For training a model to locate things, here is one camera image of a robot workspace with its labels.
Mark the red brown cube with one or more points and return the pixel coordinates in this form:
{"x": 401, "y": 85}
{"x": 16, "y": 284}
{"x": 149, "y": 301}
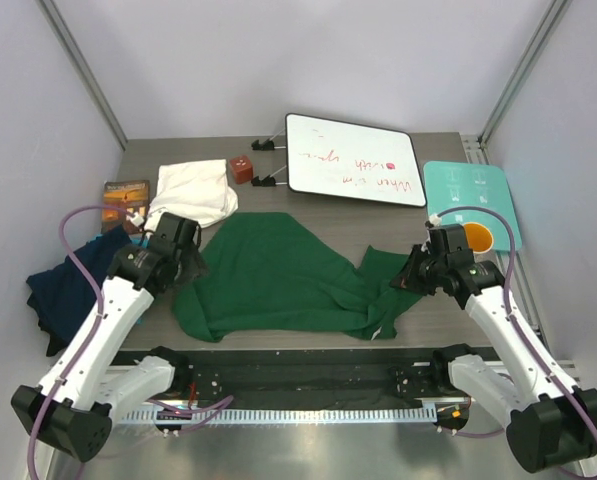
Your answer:
{"x": 242, "y": 169}

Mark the navy blue t-shirt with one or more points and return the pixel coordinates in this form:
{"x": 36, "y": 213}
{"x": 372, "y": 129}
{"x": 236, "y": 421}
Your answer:
{"x": 61, "y": 296}

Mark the whiteboard black stand foot near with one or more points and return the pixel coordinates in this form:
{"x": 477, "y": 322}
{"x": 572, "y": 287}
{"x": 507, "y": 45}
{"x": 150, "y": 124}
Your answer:
{"x": 269, "y": 180}

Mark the white mug orange inside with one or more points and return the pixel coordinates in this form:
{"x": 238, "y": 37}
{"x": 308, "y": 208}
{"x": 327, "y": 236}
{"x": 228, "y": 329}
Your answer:
{"x": 479, "y": 238}

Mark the perforated metal rail strip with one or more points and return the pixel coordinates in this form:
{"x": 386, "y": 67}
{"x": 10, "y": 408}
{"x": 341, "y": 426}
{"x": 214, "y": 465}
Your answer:
{"x": 151, "y": 414}

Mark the teal plastic cutting board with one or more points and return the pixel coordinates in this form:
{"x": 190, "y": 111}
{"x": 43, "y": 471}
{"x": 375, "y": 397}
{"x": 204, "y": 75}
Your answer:
{"x": 453, "y": 184}

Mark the whiteboard black stand foot far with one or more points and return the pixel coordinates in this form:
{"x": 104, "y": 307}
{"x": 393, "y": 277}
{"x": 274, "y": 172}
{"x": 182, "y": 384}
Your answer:
{"x": 268, "y": 144}

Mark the green t-shirt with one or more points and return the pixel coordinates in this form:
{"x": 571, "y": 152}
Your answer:
{"x": 269, "y": 272}

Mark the brown paperback book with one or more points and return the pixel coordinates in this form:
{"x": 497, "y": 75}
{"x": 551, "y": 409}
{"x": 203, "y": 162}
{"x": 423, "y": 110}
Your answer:
{"x": 133, "y": 196}

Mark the whiteboard black stand foot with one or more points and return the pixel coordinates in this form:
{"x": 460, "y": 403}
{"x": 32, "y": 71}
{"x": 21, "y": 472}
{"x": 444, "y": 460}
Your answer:
{"x": 268, "y": 144}
{"x": 269, "y": 180}

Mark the white folded t-shirt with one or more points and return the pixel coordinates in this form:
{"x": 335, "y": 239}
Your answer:
{"x": 196, "y": 190}

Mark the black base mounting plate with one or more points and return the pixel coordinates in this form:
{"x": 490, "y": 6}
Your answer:
{"x": 319, "y": 378}

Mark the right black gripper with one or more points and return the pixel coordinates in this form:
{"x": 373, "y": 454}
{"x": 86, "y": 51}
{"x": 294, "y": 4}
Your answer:
{"x": 407, "y": 279}

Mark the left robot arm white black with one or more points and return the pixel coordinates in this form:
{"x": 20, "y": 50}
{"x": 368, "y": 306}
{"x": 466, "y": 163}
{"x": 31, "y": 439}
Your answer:
{"x": 72, "y": 409}

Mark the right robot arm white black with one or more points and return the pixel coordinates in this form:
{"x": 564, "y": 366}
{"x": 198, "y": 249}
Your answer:
{"x": 548, "y": 419}

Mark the white whiteboard with black frame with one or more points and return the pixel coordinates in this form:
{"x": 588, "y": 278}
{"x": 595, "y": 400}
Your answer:
{"x": 341, "y": 159}

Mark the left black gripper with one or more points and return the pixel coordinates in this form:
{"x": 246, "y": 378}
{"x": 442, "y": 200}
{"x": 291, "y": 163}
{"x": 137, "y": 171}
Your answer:
{"x": 196, "y": 266}

